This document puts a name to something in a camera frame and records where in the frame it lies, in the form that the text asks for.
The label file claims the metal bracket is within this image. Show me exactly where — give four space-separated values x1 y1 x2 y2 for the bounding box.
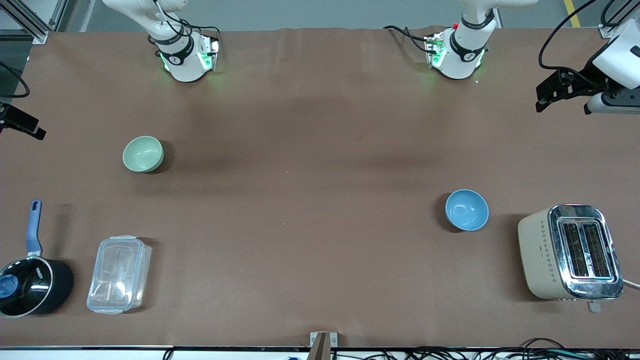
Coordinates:
309 331 339 349

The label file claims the clear plastic food container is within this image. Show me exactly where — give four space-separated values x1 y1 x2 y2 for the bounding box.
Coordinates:
86 235 153 316

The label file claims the brown wooden strut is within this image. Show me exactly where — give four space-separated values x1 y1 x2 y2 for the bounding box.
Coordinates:
307 332 332 360

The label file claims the black pot blue handle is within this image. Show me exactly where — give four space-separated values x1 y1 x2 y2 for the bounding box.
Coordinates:
0 199 75 319

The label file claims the glass lid blue knob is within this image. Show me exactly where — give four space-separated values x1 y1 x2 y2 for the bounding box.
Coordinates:
0 256 54 319

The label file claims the teal cable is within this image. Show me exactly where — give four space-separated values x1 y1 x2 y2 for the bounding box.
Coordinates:
544 349 607 359

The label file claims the aluminium frame profile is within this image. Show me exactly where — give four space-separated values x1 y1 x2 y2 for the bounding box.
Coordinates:
0 0 69 44
598 0 640 40

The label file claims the brown table cover mat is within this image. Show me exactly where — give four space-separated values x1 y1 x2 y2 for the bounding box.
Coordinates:
0 26 640 350

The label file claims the green bowl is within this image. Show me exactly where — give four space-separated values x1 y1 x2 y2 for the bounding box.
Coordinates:
122 135 165 174

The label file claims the blue bowl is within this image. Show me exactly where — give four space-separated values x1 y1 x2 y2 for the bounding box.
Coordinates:
444 189 490 232

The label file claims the cream chrome toaster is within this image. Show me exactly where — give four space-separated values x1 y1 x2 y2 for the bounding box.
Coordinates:
517 203 625 315

